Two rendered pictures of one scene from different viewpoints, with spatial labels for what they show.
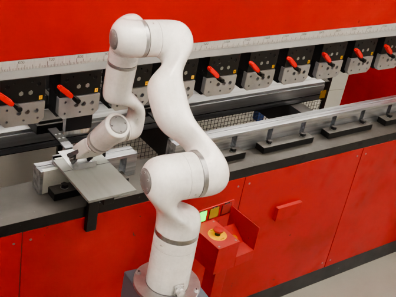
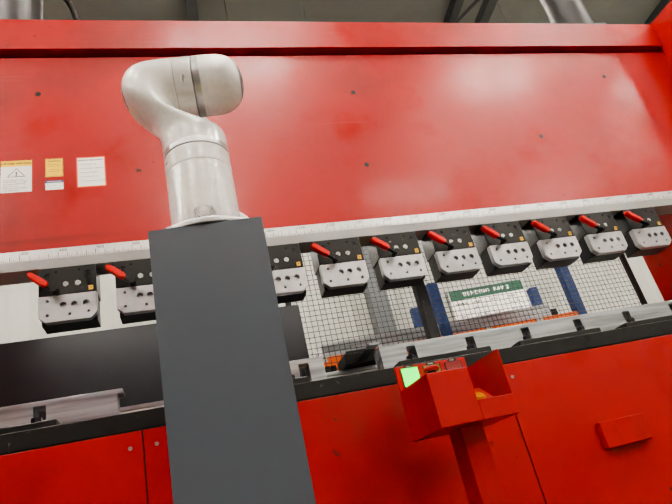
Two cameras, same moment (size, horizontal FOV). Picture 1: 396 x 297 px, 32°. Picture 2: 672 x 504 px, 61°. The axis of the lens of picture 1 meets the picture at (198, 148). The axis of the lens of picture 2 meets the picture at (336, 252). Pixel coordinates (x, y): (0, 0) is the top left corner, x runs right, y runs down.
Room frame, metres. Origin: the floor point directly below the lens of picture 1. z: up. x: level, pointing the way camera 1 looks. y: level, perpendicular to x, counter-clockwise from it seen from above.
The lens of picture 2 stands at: (0.78, -0.53, 0.53)
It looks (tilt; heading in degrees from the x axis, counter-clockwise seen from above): 25 degrees up; 23
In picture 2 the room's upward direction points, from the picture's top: 14 degrees counter-clockwise
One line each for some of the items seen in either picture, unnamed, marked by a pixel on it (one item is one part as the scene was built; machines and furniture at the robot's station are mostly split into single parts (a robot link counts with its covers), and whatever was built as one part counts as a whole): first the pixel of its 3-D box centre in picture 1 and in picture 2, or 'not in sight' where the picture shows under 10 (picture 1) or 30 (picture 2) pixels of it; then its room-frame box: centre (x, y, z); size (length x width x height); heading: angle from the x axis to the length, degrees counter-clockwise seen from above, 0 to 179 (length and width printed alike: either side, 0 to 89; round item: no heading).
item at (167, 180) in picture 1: (172, 196); (173, 113); (1.50, 0.04, 1.30); 0.19 x 0.12 x 0.24; 123
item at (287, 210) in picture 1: (287, 210); (623, 430); (2.66, -0.45, 0.58); 0.15 x 0.02 x 0.07; 131
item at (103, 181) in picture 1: (93, 175); not in sight; (2.00, 0.33, 1.00); 0.26 x 0.18 x 0.01; 41
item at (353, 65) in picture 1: (356, 52); (596, 237); (3.01, -0.61, 1.26); 0.15 x 0.09 x 0.17; 131
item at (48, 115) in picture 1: (54, 129); not in sight; (2.23, 0.54, 1.01); 0.26 x 0.12 x 0.05; 41
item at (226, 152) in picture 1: (213, 158); (443, 360); (2.46, -0.07, 0.89); 0.30 x 0.05 x 0.03; 131
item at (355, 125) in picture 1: (346, 128); (658, 323); (2.99, -0.67, 0.89); 0.30 x 0.05 x 0.03; 131
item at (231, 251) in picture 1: (223, 236); (453, 389); (2.14, -0.16, 0.75); 0.20 x 0.16 x 0.18; 135
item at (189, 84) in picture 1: (172, 76); (339, 267); (2.35, 0.14, 1.26); 0.15 x 0.09 x 0.17; 131
